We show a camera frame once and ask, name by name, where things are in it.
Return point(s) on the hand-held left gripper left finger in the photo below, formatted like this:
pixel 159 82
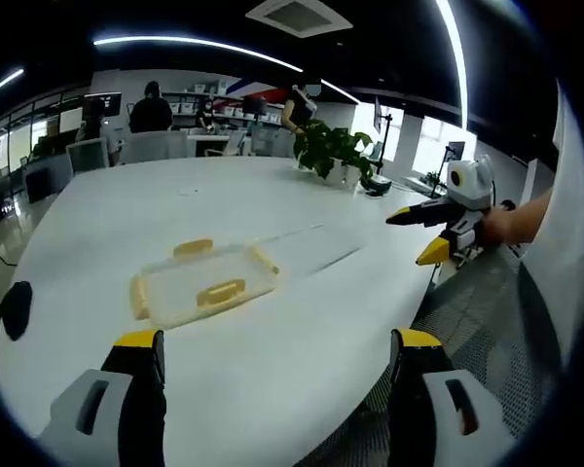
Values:
pixel 141 389

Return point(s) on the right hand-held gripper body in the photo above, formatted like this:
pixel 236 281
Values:
pixel 467 187

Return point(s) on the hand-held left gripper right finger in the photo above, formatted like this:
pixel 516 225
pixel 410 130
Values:
pixel 413 394

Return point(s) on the clear container lid yellow clips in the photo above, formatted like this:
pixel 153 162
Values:
pixel 209 287

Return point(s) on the person's right hand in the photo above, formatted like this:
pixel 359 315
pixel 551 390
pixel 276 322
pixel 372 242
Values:
pixel 497 226

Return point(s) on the grey mesh office chair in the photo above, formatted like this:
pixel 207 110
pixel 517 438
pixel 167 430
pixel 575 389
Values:
pixel 491 306

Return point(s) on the black tripod stand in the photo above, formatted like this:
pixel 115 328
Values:
pixel 383 141

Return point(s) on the green potted plant white pot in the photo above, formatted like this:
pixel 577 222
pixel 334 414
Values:
pixel 333 148

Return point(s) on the person's white shirt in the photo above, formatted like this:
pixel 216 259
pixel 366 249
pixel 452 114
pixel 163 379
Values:
pixel 572 219

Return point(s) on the long ceiling light strip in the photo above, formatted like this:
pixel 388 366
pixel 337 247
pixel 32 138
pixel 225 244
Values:
pixel 199 45
pixel 460 63

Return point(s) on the black round object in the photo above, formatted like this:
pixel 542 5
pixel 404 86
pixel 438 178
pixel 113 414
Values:
pixel 17 309

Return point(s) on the background storage shelf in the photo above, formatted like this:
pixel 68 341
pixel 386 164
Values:
pixel 233 104

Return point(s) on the ceiling air vent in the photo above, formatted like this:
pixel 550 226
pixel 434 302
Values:
pixel 299 15

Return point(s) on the white office chair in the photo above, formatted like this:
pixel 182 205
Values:
pixel 88 154
pixel 158 146

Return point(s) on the dark computer monitor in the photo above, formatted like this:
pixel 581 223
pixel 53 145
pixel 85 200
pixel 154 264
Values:
pixel 104 103

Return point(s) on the short ceiling light strip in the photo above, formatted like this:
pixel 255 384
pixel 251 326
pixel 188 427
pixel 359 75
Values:
pixel 5 82

